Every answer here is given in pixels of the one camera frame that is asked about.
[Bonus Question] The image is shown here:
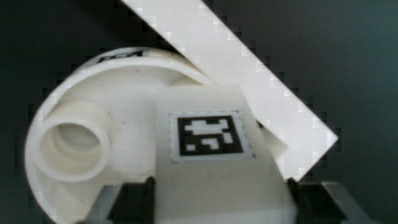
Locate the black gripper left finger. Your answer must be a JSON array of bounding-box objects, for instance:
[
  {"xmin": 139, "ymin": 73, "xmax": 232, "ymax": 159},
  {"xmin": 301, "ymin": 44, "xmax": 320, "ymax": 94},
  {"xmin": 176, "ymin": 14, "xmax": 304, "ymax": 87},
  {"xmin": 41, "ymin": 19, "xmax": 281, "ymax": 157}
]
[{"xmin": 107, "ymin": 177, "xmax": 157, "ymax": 224}]

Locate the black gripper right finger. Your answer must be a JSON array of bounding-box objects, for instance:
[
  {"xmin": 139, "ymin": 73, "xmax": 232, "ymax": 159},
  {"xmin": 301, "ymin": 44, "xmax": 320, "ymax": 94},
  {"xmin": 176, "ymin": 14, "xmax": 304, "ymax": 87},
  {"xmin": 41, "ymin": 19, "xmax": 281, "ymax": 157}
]
[{"xmin": 287, "ymin": 178, "xmax": 347, "ymax": 224}]

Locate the white stool leg with tag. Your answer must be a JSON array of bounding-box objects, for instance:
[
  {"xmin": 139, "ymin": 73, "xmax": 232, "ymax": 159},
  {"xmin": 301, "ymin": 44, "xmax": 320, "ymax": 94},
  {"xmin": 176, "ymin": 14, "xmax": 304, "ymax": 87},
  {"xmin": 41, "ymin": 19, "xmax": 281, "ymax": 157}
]
[{"xmin": 155, "ymin": 86, "xmax": 297, "ymax": 224}]

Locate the white round stool seat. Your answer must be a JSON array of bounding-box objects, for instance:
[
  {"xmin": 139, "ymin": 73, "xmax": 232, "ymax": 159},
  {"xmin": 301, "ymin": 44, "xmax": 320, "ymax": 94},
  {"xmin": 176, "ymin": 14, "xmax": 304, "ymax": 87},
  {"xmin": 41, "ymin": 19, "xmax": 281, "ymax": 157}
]
[{"xmin": 24, "ymin": 47, "xmax": 292, "ymax": 224}]

